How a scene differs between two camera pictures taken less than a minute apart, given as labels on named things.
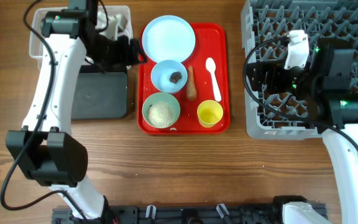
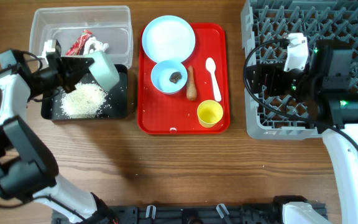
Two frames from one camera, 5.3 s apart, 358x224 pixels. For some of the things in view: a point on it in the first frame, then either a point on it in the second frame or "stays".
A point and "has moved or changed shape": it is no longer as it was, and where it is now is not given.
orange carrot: (191, 92) stays
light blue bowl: (161, 73) stays
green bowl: (158, 97) -> (102, 70)
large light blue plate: (168, 38) stays
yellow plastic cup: (209, 111) stays
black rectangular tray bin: (99, 95) stays
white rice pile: (160, 114) -> (83, 102)
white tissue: (114, 22) has moved or changed shape
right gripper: (275, 70) stays
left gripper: (127, 55) -> (63, 71)
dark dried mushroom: (174, 76) stays
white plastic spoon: (211, 66) stays
